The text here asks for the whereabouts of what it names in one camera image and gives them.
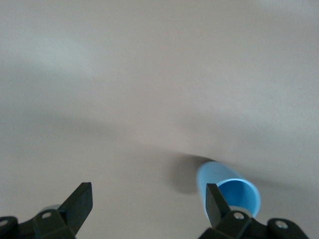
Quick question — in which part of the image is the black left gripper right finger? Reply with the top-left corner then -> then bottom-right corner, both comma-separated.
199,183 -> 310,239

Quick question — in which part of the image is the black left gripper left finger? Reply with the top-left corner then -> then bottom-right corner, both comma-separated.
0,182 -> 94,239

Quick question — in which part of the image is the blue cup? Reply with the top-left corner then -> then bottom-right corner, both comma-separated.
195,160 -> 262,221

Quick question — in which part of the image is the brown table cover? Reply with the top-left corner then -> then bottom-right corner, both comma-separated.
0,0 -> 319,239

